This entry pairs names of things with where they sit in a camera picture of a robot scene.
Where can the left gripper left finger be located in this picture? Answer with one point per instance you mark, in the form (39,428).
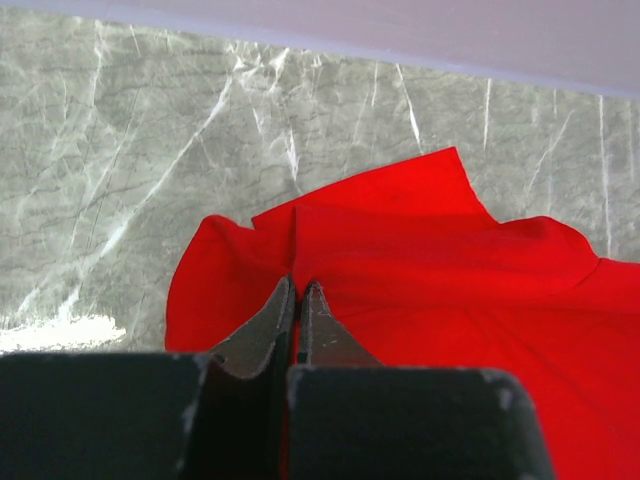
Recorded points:
(215,414)

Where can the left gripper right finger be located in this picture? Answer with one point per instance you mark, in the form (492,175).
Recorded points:
(351,417)

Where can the red t shirt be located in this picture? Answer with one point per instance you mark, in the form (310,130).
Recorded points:
(422,275)

